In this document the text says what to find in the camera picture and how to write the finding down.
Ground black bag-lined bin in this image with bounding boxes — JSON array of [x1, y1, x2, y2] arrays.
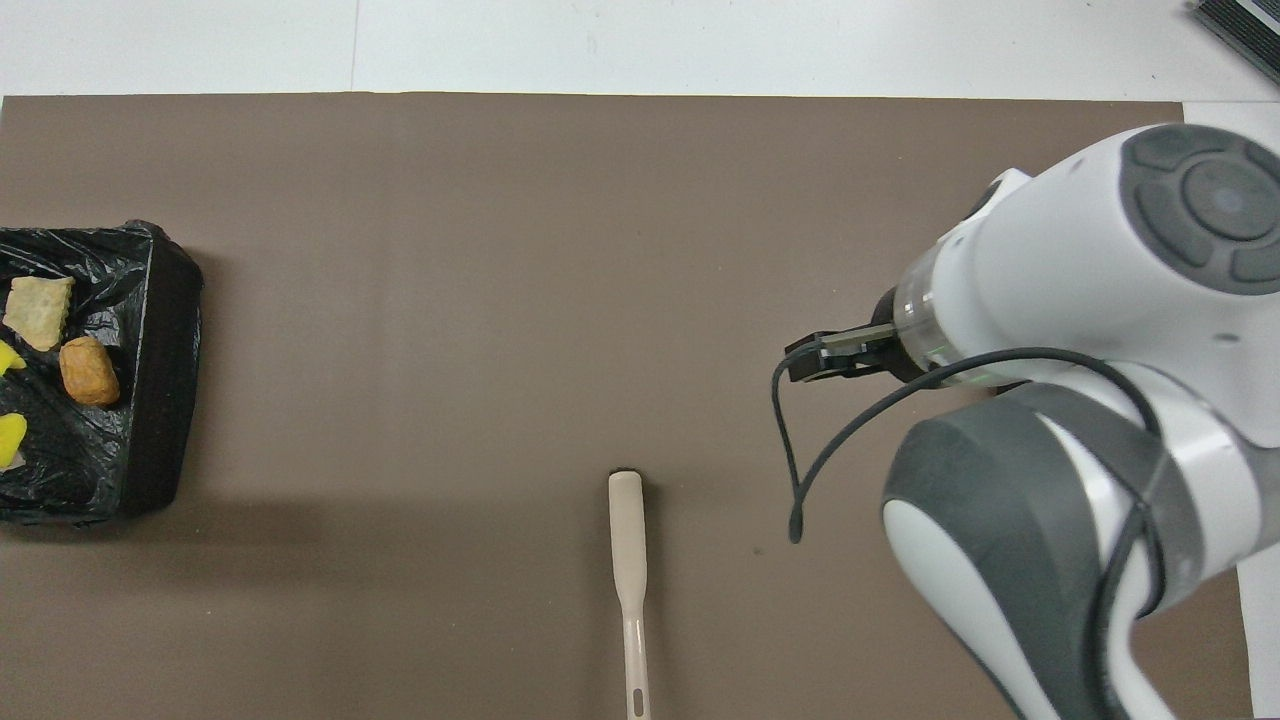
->
[[0, 220, 204, 528]]

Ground beige hand brush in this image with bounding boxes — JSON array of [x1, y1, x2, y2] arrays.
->
[[607, 468, 653, 720]]

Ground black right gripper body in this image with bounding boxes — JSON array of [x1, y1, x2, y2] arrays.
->
[[785, 322, 901, 386]]

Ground brown toy bread roll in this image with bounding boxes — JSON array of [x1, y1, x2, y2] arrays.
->
[[59, 336, 121, 407]]

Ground beige toy bread chunk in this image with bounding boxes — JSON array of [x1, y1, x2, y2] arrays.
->
[[3, 276, 76, 352]]

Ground dark ribbed device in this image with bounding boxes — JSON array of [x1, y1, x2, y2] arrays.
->
[[1190, 0, 1280, 86]]

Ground brown table mat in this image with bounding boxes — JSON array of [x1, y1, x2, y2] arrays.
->
[[0, 93, 1256, 720]]

